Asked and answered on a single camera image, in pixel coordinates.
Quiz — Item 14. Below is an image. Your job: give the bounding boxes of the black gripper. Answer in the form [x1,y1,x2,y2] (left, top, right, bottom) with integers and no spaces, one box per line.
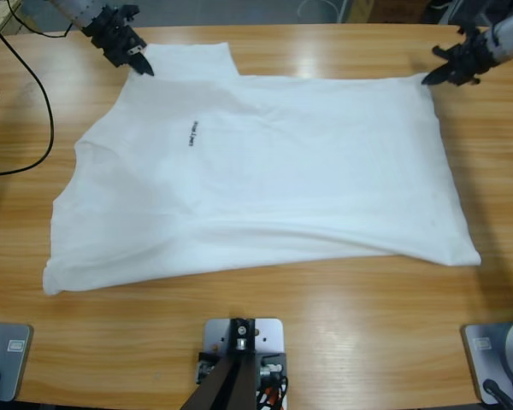
[420,27,502,87]
[83,6,156,78]

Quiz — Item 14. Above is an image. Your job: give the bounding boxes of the white t-shirt with small print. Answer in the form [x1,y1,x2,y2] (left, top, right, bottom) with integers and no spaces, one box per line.
[42,41,483,296]

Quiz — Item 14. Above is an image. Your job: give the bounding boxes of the brown cardboard box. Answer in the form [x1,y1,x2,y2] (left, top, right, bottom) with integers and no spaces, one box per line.
[350,0,424,25]

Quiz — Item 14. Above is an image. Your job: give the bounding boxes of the stacked cardboard boxes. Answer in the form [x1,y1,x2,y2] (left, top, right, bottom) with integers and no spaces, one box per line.
[0,0,31,40]

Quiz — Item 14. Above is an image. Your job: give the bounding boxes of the white mounting block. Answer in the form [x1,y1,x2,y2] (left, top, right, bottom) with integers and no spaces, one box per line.
[202,316,288,410]

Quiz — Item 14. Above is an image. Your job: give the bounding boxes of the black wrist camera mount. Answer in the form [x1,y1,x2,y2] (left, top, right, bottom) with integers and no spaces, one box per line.
[431,44,461,62]
[109,3,140,26]

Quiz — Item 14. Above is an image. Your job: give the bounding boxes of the grey metal frame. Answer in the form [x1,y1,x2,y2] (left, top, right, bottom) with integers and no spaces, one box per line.
[427,0,510,27]

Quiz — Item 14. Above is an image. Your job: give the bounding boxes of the thin black cable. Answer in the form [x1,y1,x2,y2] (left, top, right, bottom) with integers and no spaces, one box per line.
[6,0,76,39]

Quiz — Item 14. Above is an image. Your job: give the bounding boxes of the long black arm cable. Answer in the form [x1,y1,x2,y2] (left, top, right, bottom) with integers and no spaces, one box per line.
[0,10,56,178]

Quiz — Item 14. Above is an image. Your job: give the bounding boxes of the white cable loop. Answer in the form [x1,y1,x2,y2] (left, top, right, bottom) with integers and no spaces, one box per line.
[298,0,341,21]

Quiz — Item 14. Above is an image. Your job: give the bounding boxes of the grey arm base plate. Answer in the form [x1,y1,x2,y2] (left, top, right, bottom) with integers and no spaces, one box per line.
[0,322,34,403]
[460,316,513,406]

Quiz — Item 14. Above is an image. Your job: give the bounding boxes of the red cable bundle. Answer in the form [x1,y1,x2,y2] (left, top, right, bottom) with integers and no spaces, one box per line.
[256,378,290,410]

